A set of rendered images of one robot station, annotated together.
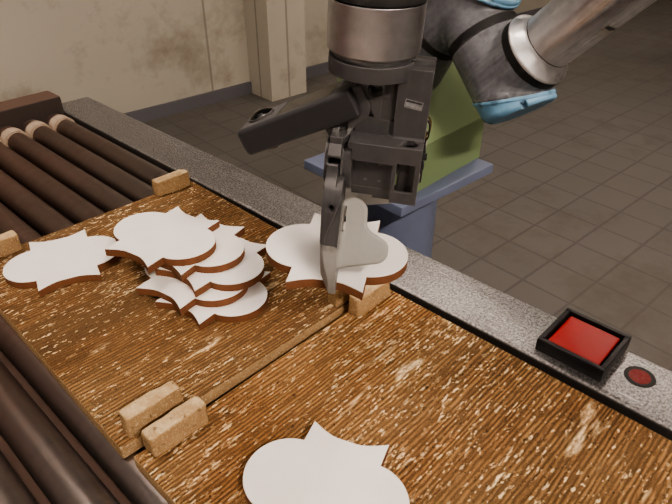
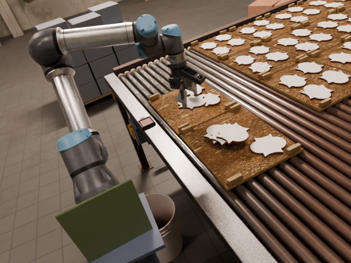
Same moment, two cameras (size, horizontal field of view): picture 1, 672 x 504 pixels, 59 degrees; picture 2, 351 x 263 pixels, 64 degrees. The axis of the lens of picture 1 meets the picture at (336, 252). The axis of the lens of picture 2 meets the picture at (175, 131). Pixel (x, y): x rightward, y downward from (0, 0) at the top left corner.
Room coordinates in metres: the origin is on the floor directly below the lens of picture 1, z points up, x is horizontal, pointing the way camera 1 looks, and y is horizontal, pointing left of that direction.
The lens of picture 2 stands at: (1.54, 0.46, 1.72)
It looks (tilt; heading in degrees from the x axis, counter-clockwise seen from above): 36 degrees down; 209
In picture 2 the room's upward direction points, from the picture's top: 15 degrees counter-clockwise
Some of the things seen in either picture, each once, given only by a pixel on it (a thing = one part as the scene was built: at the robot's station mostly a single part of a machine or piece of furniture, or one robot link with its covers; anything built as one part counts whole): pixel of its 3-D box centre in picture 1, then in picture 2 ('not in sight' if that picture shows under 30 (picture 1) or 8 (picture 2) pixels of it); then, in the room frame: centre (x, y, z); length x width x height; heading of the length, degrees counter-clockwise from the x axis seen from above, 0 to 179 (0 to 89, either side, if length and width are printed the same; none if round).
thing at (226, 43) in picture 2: not in sight; (222, 44); (-0.47, -0.09, 0.94); 0.41 x 0.35 x 0.04; 46
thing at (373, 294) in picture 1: (369, 295); (183, 127); (0.56, -0.04, 0.95); 0.06 x 0.02 x 0.03; 136
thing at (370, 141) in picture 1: (375, 125); (179, 74); (0.49, -0.03, 1.19); 0.09 x 0.08 x 0.12; 79
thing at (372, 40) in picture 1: (375, 26); (176, 57); (0.49, -0.03, 1.27); 0.08 x 0.08 x 0.05
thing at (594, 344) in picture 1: (582, 343); (146, 122); (0.51, -0.28, 0.92); 0.06 x 0.06 x 0.01; 47
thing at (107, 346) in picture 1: (166, 279); (235, 142); (0.62, 0.22, 0.93); 0.41 x 0.35 x 0.02; 45
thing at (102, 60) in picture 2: not in sight; (96, 56); (-1.42, -2.10, 0.53); 1.08 x 0.72 x 1.07; 140
